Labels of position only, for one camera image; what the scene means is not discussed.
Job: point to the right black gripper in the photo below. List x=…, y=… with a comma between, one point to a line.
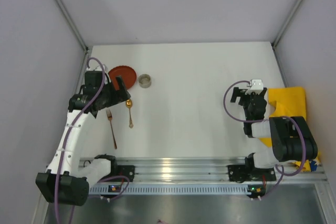
x=248, y=98

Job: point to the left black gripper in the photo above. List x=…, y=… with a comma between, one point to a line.
x=113, y=95

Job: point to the red plastic plate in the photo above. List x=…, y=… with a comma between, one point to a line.
x=127, y=74

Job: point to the yellow Pikachu cloth mat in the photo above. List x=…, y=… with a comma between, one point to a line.
x=289, y=102

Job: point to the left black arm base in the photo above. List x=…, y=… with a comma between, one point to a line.
x=127, y=171

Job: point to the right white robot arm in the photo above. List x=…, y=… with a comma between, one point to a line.
x=277, y=117

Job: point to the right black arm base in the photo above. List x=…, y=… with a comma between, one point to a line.
x=247, y=172

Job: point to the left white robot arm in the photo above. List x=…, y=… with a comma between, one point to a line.
x=63, y=181

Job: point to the small metal cup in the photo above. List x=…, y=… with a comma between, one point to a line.
x=145, y=81

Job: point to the gold spoon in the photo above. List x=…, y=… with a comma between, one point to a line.
x=129, y=105

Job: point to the copper fork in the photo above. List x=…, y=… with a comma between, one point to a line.
x=109, y=116

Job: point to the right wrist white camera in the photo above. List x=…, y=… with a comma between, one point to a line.
x=255, y=86

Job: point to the aluminium mounting rail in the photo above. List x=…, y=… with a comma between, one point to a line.
x=196, y=170

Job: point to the slotted grey cable duct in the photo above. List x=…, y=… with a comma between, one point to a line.
x=111, y=189

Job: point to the left aluminium frame post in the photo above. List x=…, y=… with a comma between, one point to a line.
x=71, y=24

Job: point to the aluminium frame post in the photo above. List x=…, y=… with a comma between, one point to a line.
x=71, y=24
x=286, y=23

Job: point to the right aluminium frame post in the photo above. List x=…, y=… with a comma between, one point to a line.
x=286, y=23

